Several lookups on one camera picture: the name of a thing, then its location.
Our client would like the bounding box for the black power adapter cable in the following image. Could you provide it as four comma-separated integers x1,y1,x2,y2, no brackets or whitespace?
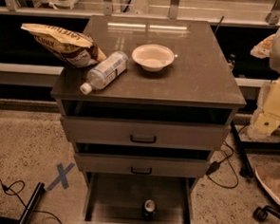
204,120,250,191

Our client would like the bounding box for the bottom grey drawer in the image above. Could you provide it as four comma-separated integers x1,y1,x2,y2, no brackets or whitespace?
73,173,194,224

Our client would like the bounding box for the black stand leg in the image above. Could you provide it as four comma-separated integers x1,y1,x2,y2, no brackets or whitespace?
0,182,45,224
231,121,254,178

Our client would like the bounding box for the black stand leg left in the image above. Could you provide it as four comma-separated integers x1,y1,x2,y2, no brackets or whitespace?
0,182,45,224

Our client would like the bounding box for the black cable left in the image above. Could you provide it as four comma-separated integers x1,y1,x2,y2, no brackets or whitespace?
0,165,70,224

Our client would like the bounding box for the dark blue pepsi can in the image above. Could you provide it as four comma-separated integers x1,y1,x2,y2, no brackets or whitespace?
141,199,157,220

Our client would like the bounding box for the grey drawer cabinet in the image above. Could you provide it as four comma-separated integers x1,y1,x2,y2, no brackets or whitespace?
42,10,252,224

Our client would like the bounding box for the blue tape cross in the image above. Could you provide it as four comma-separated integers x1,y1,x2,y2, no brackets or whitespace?
47,163,75,191

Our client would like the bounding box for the top grey drawer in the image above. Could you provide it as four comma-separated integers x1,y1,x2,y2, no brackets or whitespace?
61,116,230,151

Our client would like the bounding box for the black stand leg right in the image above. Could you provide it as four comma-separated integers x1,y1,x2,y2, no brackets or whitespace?
231,121,254,178

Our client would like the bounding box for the clear plastic water bottle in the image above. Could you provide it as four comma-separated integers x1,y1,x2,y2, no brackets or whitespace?
80,51,128,95

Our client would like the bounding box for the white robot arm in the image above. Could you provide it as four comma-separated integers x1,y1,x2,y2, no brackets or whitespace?
247,28,280,140

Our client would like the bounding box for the white paper bowl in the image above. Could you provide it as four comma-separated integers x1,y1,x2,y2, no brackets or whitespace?
132,44,175,72

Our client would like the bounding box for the chip bag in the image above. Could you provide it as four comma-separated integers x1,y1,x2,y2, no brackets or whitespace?
22,23,106,68

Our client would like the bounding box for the metal railing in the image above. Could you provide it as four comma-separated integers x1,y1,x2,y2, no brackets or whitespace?
0,0,280,28

